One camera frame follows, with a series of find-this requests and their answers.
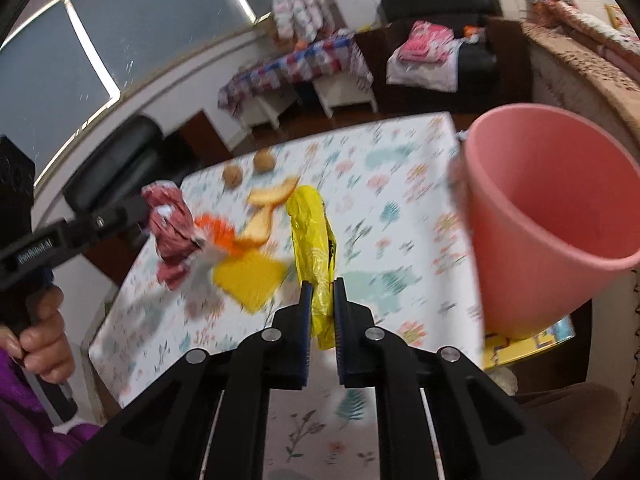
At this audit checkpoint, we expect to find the red wrapper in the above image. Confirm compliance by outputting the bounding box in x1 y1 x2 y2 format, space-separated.
141 182 202 292

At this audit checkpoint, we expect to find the brown stool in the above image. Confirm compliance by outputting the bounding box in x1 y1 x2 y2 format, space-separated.
514 381 628 480

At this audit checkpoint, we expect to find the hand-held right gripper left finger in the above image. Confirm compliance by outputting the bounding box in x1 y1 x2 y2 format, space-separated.
57 282 316 480

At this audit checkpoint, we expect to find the person's left hand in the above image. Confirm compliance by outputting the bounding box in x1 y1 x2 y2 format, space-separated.
17 284 76 386

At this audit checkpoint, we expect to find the yellow flowered pillow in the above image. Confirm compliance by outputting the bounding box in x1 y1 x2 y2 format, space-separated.
604 4 637 32

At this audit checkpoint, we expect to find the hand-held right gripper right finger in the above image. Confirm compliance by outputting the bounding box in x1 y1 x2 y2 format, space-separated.
332 277 588 480

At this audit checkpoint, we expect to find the yellow plastic bag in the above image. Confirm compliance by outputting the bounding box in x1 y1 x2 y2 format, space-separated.
285 185 339 352

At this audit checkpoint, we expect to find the pink folded blanket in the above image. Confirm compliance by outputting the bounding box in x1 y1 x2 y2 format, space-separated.
401 21 454 64

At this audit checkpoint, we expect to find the white pink-edged cloth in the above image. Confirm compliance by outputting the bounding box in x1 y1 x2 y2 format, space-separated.
386 35 469 93

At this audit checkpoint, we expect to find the white wooden bench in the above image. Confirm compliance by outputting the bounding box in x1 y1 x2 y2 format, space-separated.
242 91 302 129
312 74 379 117

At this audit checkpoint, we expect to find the yellow foam net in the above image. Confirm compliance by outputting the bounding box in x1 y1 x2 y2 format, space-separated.
212 249 289 317

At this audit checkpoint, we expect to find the orange crinkled wrapper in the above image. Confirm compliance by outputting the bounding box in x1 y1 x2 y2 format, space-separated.
194 215 237 257

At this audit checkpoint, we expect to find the checkered cloth side table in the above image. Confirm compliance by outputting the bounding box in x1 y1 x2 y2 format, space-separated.
218 30 374 112

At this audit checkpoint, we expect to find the window with blue blind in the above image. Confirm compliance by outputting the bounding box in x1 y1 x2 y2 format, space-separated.
0 0 275 196

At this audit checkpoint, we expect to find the yellow blue printed mat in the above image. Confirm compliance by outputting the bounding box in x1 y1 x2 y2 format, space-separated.
481 316 574 372

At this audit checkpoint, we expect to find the pastel puffer jacket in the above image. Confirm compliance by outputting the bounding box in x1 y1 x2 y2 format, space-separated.
269 0 327 42

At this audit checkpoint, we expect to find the pink plastic bucket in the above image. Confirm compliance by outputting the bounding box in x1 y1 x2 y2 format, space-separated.
456 103 640 340

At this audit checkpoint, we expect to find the red dotted quilt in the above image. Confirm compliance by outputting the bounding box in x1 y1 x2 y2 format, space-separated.
531 0 640 58

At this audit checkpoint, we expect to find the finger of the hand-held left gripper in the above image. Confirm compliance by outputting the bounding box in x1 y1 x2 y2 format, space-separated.
62 194 152 255

